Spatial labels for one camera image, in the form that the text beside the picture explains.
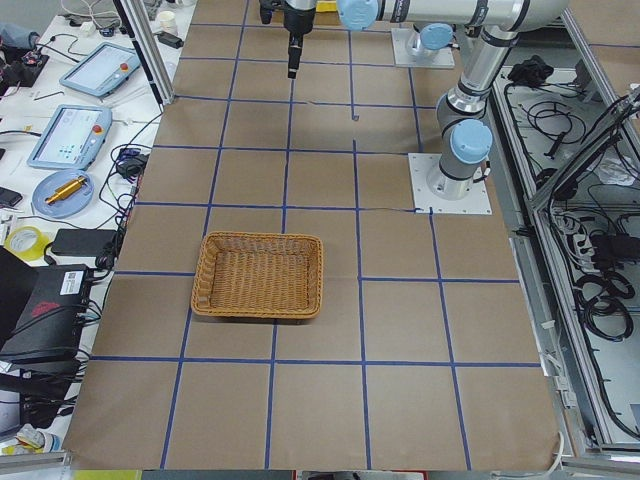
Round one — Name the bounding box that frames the aluminium frame post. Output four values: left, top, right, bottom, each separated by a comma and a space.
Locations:
114, 0, 175, 106

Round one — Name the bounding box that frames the yellow tape roll on desk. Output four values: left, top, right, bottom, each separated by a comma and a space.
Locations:
4, 226, 50, 262

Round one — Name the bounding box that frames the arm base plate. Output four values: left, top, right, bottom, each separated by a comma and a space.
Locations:
391, 23, 455, 69
408, 153, 492, 215

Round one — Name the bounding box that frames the black power adapter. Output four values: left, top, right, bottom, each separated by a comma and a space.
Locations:
50, 229, 116, 257

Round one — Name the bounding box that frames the blue plate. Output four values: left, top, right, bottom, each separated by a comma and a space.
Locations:
31, 169, 94, 219

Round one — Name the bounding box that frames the teach pendant tablet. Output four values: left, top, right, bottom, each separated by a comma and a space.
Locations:
27, 104, 112, 170
59, 42, 141, 98

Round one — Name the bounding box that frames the white paper cup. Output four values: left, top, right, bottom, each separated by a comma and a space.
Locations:
156, 10, 178, 35

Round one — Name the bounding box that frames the brass cylinder tool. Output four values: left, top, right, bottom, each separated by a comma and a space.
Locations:
45, 176, 88, 205

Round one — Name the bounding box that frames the black computer box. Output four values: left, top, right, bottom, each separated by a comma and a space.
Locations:
1, 249, 91, 365

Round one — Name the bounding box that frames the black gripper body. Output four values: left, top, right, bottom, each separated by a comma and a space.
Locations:
283, 0, 315, 36

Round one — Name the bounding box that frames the black cloth bundle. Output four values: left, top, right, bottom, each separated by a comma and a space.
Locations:
507, 55, 554, 88

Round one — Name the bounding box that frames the lower teach pendant tablet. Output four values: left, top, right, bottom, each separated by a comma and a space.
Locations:
27, 104, 112, 170

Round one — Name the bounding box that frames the upper teach pendant tablet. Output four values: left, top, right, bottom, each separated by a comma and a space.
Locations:
59, 42, 141, 98

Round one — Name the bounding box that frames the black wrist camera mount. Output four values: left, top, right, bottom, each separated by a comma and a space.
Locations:
259, 0, 283, 25

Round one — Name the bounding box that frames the brown wicker basket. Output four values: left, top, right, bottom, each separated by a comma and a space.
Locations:
191, 231, 324, 320

